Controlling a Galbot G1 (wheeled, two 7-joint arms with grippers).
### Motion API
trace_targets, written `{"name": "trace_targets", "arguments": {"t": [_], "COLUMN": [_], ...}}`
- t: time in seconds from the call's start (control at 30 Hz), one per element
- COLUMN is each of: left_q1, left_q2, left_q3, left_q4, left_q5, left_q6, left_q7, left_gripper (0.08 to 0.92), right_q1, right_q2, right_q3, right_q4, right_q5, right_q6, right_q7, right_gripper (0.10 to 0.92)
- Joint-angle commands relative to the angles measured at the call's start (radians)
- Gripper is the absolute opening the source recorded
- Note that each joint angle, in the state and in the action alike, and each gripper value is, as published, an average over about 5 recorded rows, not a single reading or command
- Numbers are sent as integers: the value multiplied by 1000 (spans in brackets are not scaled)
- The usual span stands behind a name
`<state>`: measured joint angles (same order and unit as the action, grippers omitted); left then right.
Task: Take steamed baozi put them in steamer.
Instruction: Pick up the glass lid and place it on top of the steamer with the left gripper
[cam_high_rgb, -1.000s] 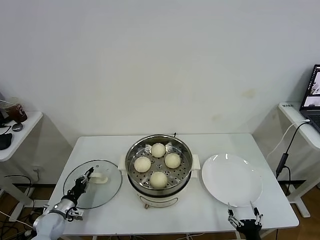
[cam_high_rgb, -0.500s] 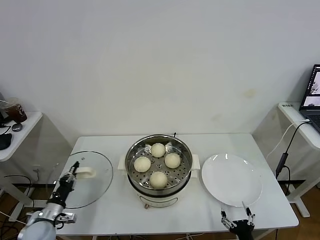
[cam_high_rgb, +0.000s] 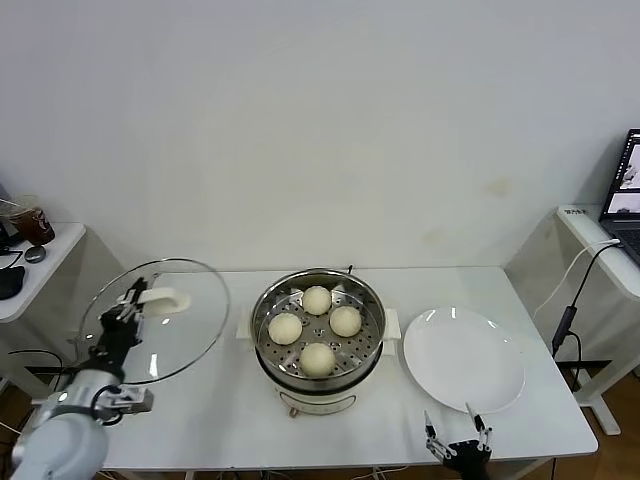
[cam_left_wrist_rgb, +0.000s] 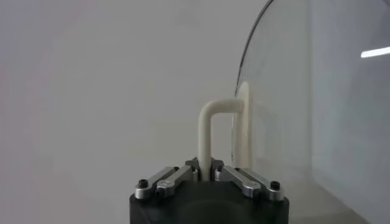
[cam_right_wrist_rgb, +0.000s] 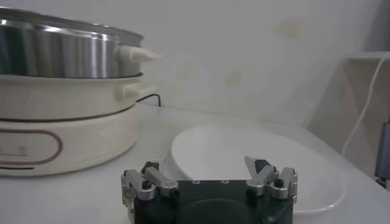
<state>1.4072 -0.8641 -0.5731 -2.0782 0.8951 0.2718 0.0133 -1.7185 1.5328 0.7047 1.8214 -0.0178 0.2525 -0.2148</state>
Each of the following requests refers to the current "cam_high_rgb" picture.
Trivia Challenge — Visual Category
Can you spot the thin black desk cable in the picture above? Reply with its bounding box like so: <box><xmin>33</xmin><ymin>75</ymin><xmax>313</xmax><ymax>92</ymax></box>
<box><xmin>0</xmin><ymin>247</ymin><xmax>26</xmax><ymax>271</ymax></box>

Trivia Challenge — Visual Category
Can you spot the stainless steel steamer basket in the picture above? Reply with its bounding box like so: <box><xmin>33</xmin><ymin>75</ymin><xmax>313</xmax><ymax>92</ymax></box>
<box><xmin>251</xmin><ymin>269</ymin><xmax>388</xmax><ymax>386</ymax></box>

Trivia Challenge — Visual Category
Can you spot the white round plate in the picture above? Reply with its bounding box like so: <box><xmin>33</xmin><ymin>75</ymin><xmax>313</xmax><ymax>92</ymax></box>
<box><xmin>402</xmin><ymin>307</ymin><xmax>526</xmax><ymax>415</ymax></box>

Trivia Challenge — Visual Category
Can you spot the white side table with cup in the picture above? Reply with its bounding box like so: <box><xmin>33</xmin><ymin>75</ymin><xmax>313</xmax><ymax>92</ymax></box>
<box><xmin>0</xmin><ymin>222</ymin><xmax>87</xmax><ymax>441</ymax></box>

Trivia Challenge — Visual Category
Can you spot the white charging cable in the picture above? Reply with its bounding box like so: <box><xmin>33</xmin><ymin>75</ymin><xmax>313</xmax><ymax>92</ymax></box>
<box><xmin>532</xmin><ymin>238</ymin><xmax>624</xmax><ymax>320</ymax></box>

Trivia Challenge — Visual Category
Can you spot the glass lid with white handle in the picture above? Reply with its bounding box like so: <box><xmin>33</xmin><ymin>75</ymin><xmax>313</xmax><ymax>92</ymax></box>
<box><xmin>79</xmin><ymin>257</ymin><xmax>231</xmax><ymax>386</ymax></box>

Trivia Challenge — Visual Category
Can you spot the black cable with adapter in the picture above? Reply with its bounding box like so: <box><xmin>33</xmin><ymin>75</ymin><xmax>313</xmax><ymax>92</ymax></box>
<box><xmin>552</xmin><ymin>242</ymin><xmax>624</xmax><ymax>396</ymax></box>

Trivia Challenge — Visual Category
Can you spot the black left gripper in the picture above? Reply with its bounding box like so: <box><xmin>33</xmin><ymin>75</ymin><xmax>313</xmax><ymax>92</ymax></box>
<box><xmin>89</xmin><ymin>278</ymin><xmax>151</xmax><ymax>371</ymax></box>

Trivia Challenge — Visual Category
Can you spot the open grey laptop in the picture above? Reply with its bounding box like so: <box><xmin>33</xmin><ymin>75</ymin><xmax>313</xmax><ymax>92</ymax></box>
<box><xmin>599</xmin><ymin>127</ymin><xmax>640</xmax><ymax>264</ymax></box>

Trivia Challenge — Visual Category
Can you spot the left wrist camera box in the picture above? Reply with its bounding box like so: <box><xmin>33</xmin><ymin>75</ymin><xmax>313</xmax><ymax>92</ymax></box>
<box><xmin>94</xmin><ymin>383</ymin><xmax>155</xmax><ymax>419</ymax></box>

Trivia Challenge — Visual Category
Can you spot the iced coffee plastic cup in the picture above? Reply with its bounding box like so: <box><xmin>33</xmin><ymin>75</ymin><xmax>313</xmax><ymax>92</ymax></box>
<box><xmin>0</xmin><ymin>194</ymin><xmax>56</xmax><ymax>247</ymax></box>

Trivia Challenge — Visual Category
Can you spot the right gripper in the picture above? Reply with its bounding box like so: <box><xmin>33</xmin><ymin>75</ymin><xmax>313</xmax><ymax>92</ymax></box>
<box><xmin>422</xmin><ymin>401</ymin><xmax>495</xmax><ymax>480</ymax></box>

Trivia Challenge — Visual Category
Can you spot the white side table with label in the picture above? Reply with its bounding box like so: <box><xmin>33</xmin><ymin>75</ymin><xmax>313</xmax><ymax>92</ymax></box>
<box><xmin>557</xmin><ymin>203</ymin><xmax>640</xmax><ymax>436</ymax></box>

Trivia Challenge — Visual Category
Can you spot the white electric cooker base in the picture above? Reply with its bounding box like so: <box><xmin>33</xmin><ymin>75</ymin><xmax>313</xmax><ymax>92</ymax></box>
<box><xmin>236</xmin><ymin>307</ymin><xmax>403</xmax><ymax>419</ymax></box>

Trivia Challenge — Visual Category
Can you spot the white steamed baozi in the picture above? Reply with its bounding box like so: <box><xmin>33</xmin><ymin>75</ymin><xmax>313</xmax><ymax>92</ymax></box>
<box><xmin>301</xmin><ymin>285</ymin><xmax>333</xmax><ymax>316</ymax></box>
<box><xmin>328</xmin><ymin>305</ymin><xmax>364</xmax><ymax>338</ymax></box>
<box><xmin>268</xmin><ymin>313</ymin><xmax>304</xmax><ymax>346</ymax></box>
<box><xmin>299</xmin><ymin>342</ymin><xmax>336</xmax><ymax>379</ymax></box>

